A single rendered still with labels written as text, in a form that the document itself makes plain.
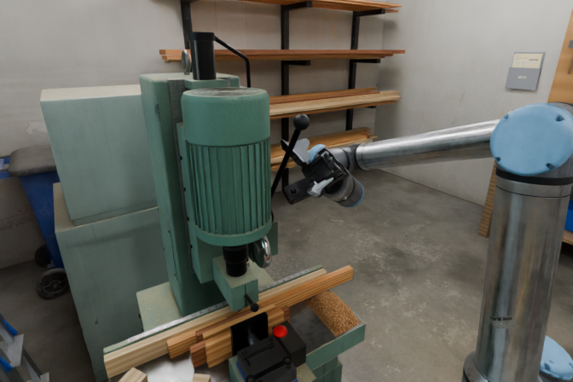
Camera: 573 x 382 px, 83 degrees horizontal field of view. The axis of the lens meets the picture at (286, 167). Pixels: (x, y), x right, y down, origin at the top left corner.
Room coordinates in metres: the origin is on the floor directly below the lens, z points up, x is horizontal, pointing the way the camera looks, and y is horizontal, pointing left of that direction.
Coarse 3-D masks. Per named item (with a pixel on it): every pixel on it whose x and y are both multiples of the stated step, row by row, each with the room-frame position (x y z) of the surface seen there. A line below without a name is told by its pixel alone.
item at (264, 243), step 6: (258, 240) 0.81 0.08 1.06; (264, 240) 0.81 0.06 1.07; (252, 246) 0.85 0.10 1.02; (258, 246) 0.82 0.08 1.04; (264, 246) 0.80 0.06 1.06; (258, 252) 0.82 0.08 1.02; (264, 252) 0.79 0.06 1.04; (270, 252) 0.79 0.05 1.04; (258, 258) 0.82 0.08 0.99; (264, 258) 0.79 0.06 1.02; (270, 258) 0.79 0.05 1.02; (258, 264) 0.82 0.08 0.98; (264, 264) 0.79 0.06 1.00
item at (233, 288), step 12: (216, 264) 0.69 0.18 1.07; (216, 276) 0.70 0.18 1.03; (228, 276) 0.65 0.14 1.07; (240, 276) 0.65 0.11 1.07; (252, 276) 0.65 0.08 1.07; (228, 288) 0.62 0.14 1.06; (240, 288) 0.62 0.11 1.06; (252, 288) 0.63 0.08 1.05; (228, 300) 0.63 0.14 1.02; (240, 300) 0.62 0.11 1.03; (252, 300) 0.63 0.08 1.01
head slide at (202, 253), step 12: (180, 132) 0.74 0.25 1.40; (180, 144) 0.75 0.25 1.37; (180, 156) 0.75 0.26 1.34; (192, 216) 0.72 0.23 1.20; (192, 228) 0.73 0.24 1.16; (192, 240) 0.74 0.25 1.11; (192, 252) 0.76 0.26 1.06; (204, 252) 0.71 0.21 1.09; (216, 252) 0.73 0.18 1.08; (204, 264) 0.71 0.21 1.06; (204, 276) 0.71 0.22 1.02
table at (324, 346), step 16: (304, 304) 0.74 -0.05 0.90; (304, 320) 0.68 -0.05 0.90; (320, 320) 0.68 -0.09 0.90; (304, 336) 0.63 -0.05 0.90; (320, 336) 0.63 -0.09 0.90; (352, 336) 0.65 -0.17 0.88; (320, 352) 0.59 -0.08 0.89; (336, 352) 0.62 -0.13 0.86; (144, 368) 0.54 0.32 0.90; (160, 368) 0.54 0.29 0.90; (176, 368) 0.54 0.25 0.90; (192, 368) 0.54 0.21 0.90; (208, 368) 0.54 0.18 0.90; (224, 368) 0.54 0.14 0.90
